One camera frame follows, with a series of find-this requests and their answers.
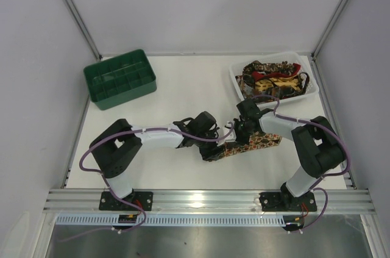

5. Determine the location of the floral patterned tie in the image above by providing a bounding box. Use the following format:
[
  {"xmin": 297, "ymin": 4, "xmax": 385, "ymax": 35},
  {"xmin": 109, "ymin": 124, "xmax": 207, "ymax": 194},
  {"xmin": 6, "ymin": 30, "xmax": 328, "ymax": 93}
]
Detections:
[{"xmin": 223, "ymin": 132, "xmax": 282, "ymax": 159}]

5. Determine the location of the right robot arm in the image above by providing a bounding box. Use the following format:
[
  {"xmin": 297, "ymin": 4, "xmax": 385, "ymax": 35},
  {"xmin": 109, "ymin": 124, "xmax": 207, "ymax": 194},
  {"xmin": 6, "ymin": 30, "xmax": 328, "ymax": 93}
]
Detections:
[{"xmin": 235, "ymin": 99, "xmax": 350, "ymax": 211}]

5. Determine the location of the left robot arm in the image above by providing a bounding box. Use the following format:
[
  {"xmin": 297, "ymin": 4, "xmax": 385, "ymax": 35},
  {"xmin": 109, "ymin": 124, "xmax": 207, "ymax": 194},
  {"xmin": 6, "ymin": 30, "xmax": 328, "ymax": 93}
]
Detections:
[{"xmin": 90, "ymin": 111, "xmax": 231, "ymax": 199}]

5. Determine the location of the pile of ties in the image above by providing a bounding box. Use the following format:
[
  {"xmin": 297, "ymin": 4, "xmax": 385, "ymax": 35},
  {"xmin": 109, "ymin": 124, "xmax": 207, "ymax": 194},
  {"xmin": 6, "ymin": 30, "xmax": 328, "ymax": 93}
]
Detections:
[{"xmin": 235, "ymin": 60, "xmax": 310, "ymax": 104}]

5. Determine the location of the white plastic basket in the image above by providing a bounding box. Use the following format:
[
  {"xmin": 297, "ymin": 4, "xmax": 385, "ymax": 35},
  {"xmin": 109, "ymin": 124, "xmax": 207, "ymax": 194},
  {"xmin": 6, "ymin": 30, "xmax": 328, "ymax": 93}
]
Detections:
[{"xmin": 229, "ymin": 51, "xmax": 319, "ymax": 107}]

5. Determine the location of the green compartment tray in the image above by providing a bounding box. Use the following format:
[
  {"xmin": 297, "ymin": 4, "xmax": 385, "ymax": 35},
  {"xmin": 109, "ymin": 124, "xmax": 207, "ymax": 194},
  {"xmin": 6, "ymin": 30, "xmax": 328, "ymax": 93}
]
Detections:
[{"xmin": 83, "ymin": 49, "xmax": 157, "ymax": 110}]

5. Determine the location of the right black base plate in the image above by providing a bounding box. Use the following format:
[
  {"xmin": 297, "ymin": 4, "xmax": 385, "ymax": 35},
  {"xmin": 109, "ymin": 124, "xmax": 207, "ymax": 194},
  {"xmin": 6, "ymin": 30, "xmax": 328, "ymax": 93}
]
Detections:
[{"xmin": 259, "ymin": 191, "xmax": 317, "ymax": 212}]

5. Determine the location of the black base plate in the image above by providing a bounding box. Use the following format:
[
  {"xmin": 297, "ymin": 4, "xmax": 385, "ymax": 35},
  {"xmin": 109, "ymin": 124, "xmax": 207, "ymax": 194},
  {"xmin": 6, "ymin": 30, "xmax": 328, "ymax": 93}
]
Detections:
[
  {"xmin": 259, "ymin": 191, "xmax": 317, "ymax": 212},
  {"xmin": 99, "ymin": 190, "xmax": 154, "ymax": 212}
]

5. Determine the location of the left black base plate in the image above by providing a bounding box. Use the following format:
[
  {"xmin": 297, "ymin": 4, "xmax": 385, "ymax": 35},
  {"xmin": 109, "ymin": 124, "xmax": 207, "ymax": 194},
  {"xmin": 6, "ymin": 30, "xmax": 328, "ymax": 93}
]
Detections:
[{"xmin": 99, "ymin": 190, "xmax": 154, "ymax": 212}]

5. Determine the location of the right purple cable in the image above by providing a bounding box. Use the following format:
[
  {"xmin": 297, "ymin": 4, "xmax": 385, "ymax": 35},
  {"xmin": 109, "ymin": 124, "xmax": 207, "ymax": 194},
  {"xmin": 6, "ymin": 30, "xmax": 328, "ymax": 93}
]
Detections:
[{"xmin": 249, "ymin": 95, "xmax": 351, "ymax": 234}]

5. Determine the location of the white slotted cable duct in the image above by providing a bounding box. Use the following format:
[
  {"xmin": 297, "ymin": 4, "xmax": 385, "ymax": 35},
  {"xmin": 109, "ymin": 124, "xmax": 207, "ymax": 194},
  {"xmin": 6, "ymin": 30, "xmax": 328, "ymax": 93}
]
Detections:
[{"xmin": 56, "ymin": 213, "xmax": 285, "ymax": 227}]

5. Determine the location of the aluminium mounting rail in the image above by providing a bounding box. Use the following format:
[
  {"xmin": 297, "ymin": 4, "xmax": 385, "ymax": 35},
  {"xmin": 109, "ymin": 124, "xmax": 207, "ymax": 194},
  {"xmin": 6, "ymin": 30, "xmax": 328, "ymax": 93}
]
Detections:
[{"xmin": 43, "ymin": 188, "xmax": 376, "ymax": 215}]

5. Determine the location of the right frame post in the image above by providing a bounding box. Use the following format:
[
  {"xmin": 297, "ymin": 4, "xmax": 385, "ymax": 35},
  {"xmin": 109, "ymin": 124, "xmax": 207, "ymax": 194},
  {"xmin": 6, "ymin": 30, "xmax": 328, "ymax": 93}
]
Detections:
[{"xmin": 311, "ymin": 0, "xmax": 350, "ymax": 60}]

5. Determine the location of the frame post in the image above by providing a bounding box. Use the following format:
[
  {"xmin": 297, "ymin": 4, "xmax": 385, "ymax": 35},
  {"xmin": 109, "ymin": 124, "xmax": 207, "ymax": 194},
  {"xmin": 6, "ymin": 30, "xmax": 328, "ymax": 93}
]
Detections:
[
  {"xmin": 311, "ymin": 0, "xmax": 350, "ymax": 60},
  {"xmin": 62, "ymin": 0, "xmax": 102, "ymax": 61}
]

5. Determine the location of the left frame post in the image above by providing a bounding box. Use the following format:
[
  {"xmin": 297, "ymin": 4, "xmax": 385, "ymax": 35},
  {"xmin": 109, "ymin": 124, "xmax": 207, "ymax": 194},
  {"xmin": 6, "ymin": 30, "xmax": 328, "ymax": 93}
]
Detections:
[{"xmin": 62, "ymin": 0, "xmax": 102, "ymax": 61}]

